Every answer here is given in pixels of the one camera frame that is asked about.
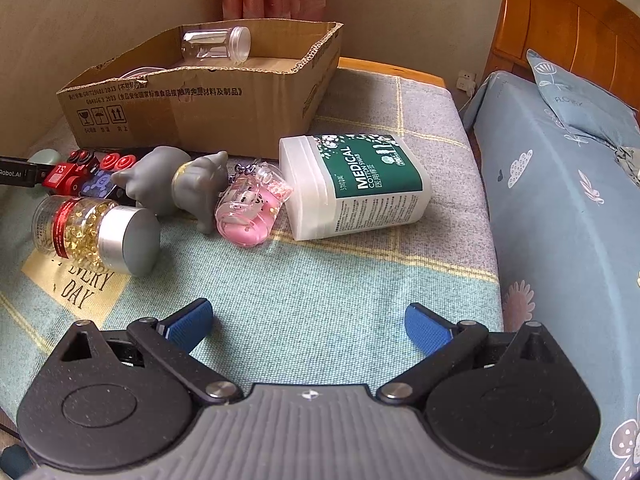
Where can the brown cardboard box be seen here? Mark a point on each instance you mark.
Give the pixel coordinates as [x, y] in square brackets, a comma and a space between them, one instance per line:
[225, 110]

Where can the white wall socket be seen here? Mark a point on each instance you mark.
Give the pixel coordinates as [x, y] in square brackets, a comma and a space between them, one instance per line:
[465, 82]

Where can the pale green round object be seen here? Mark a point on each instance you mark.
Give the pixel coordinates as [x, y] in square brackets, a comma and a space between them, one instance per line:
[42, 156]

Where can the wooden table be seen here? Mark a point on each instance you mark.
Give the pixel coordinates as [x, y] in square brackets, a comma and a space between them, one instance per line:
[395, 72]

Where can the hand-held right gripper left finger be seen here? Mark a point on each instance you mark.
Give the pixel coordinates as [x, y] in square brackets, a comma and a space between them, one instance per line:
[192, 322]

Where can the clear plastic jar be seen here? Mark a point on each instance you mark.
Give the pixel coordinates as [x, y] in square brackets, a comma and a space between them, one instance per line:
[215, 46]

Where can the red toy bus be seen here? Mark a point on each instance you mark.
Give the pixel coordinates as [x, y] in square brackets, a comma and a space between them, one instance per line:
[62, 175]

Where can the white cotton swab box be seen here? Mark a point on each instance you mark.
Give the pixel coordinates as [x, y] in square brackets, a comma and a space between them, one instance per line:
[360, 185]

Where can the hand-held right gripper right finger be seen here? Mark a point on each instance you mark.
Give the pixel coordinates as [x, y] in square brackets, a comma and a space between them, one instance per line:
[425, 331]

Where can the blue flower print pillow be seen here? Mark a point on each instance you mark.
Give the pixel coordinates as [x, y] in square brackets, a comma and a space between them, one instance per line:
[585, 100]

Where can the blue printed bed sheet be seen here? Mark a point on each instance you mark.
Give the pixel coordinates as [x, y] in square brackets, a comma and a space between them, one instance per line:
[555, 235]

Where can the capsule bottle with silver cap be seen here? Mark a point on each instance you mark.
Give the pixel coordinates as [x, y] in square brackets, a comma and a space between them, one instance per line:
[90, 232]

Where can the grey crumpled cloth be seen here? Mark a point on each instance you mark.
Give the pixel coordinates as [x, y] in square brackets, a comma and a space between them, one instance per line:
[629, 162]

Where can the grey animal figurine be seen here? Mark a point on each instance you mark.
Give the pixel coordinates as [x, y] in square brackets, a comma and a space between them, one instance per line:
[197, 192]

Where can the wooden headboard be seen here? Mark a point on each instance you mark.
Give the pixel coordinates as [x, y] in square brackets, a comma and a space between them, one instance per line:
[565, 25]

